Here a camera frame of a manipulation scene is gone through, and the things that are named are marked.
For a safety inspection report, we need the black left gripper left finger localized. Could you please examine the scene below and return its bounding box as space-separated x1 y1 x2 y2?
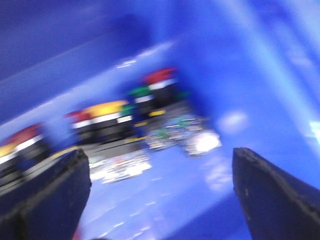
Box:
0 149 92 240

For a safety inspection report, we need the blue source crate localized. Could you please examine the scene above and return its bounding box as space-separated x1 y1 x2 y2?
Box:
0 0 320 240

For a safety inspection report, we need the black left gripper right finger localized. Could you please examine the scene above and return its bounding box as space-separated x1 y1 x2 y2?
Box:
232 147 320 240

